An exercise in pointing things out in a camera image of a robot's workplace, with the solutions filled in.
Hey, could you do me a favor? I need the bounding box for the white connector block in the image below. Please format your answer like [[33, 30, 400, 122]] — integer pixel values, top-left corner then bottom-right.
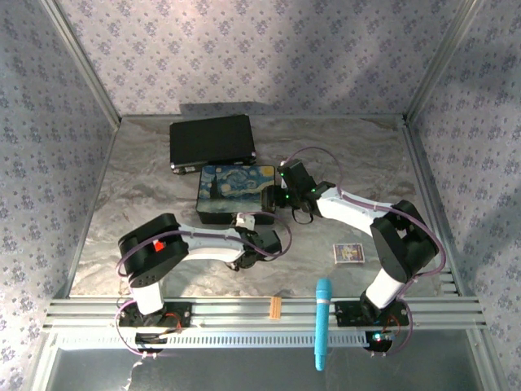
[[232, 213, 256, 230]]

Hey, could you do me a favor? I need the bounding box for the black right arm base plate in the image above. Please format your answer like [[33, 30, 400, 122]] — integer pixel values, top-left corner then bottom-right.
[[334, 300, 410, 327]]

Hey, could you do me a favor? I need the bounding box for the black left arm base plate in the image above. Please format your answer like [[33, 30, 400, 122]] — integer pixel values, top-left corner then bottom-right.
[[116, 300, 193, 329]]

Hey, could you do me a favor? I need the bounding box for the aluminium front frame rail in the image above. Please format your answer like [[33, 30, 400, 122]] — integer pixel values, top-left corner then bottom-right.
[[42, 296, 488, 332]]

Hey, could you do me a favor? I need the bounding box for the aluminium corner post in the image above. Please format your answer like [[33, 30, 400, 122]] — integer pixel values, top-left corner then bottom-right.
[[402, 0, 482, 125], [39, 0, 124, 125]]

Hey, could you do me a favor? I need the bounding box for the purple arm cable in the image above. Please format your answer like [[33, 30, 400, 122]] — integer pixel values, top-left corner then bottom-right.
[[283, 146, 447, 359], [115, 211, 293, 359]]

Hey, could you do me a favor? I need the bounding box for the black hard case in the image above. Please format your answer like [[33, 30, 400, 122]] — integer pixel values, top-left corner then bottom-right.
[[169, 114, 258, 177]]

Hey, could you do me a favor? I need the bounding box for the starry night painted box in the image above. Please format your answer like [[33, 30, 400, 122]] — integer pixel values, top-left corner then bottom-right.
[[195, 164, 278, 226]]

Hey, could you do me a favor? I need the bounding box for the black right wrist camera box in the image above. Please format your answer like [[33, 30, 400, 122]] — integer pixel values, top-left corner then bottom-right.
[[278, 160, 317, 193]]

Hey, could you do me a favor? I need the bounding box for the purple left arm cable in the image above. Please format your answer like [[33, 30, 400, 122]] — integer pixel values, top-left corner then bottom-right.
[[115, 211, 293, 359]]

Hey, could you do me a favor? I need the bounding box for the slotted grey cable duct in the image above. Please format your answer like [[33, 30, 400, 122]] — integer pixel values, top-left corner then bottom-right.
[[47, 327, 486, 350]]

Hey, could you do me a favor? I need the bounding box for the teal toy microphone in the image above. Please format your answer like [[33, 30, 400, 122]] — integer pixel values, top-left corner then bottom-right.
[[313, 278, 335, 372]]

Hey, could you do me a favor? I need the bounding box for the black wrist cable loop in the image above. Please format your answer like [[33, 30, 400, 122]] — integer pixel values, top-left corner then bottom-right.
[[291, 205, 315, 226]]

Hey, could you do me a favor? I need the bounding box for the small playing card box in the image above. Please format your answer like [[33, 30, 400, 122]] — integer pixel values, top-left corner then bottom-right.
[[332, 242, 365, 266]]

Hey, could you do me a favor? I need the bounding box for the aluminium side frame rail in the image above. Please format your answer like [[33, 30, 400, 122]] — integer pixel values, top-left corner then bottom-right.
[[401, 116, 486, 301], [52, 116, 124, 301]]

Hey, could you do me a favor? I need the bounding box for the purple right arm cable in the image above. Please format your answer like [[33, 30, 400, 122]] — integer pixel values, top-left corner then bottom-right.
[[283, 146, 447, 359]]

